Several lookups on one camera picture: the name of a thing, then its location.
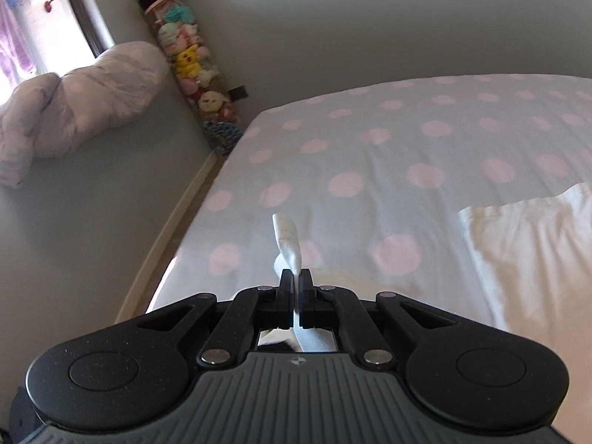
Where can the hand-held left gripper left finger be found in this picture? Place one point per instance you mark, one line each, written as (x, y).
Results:
(286, 286)

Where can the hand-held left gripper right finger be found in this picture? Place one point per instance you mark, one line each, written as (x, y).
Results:
(306, 286)

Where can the white sweatshirt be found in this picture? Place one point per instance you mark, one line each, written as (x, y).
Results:
(532, 259)

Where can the cream baseboard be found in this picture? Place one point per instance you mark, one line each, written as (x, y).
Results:
(171, 231)

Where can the polka dot bed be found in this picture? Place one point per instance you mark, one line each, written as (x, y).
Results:
(370, 171)

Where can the clear tube of plush toys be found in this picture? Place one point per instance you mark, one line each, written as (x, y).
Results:
(194, 69)

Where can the lilac duvet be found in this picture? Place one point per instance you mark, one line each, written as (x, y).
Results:
(92, 97)

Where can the purple hanging cloth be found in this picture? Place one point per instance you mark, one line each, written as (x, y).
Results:
(11, 41)

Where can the black wall socket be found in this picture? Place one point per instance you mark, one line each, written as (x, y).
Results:
(239, 93)

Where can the dark window frame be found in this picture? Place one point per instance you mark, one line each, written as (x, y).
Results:
(90, 14)

